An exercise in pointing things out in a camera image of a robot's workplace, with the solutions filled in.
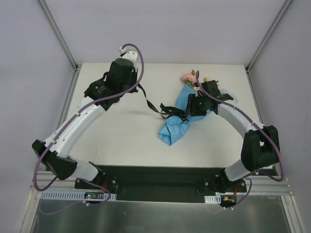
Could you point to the left aluminium frame post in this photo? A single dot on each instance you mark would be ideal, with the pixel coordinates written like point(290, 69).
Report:
point(57, 33)

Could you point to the black printed ribbon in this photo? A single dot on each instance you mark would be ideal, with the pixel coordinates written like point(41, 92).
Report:
point(160, 109)

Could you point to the right aluminium frame post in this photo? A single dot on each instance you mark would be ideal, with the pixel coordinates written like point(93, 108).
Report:
point(269, 33)

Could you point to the left white cable duct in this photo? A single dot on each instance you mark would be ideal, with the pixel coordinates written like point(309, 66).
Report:
point(77, 195)

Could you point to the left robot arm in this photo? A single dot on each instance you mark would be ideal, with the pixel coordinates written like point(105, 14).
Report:
point(98, 98)

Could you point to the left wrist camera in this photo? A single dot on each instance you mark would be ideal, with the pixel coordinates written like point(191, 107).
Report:
point(130, 55)

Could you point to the aluminium frame post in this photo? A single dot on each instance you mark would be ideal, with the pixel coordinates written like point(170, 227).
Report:
point(57, 33)
point(269, 33)

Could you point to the right white cable duct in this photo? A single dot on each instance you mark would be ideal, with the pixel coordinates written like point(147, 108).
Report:
point(220, 199)

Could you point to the blue wrapping paper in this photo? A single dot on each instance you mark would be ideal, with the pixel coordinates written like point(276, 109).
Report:
point(177, 123)

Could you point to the artificial flower bunch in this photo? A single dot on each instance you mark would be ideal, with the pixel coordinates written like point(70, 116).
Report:
point(189, 79)

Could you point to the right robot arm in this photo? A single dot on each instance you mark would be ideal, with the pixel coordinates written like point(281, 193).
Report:
point(260, 147)

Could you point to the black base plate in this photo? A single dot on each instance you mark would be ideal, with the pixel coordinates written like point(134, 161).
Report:
point(160, 184)

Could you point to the white cable duct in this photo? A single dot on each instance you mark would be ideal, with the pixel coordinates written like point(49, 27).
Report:
point(220, 199)
point(77, 195)

